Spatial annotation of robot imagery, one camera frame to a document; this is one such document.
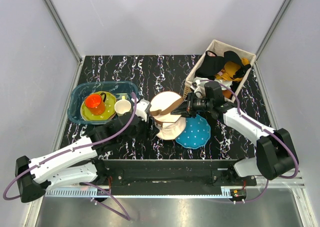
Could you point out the cream round laundry bag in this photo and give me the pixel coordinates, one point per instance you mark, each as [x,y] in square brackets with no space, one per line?
[170,126]

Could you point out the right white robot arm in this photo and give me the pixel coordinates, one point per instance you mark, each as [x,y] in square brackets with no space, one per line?
[275,155]

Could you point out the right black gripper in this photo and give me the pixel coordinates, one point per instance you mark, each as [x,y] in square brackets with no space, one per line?
[186,109]

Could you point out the yellow-green plate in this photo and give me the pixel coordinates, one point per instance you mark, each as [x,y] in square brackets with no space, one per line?
[109,102]

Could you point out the teal plastic tub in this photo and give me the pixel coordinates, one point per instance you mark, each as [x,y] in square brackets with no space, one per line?
[120,89]

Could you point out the cream ceramic cup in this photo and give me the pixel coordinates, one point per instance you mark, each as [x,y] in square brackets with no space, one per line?
[122,107]

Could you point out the blue polka dot plate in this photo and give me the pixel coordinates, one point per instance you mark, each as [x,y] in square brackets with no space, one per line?
[196,133]

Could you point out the black garment in basket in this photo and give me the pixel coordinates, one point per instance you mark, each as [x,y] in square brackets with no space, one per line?
[213,64]

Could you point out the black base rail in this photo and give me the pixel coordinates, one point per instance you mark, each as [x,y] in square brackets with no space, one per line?
[169,177]

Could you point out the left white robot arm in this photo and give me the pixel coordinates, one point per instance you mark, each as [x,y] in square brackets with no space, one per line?
[37,175]

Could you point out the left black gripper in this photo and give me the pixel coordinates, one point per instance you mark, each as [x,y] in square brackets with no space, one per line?
[150,130]

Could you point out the mustard yellow garment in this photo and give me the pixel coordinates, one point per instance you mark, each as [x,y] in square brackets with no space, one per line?
[233,73]

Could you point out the orange mug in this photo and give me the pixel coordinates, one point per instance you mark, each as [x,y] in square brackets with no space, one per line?
[95,104]

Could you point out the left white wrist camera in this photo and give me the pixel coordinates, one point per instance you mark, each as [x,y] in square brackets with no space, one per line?
[142,109]

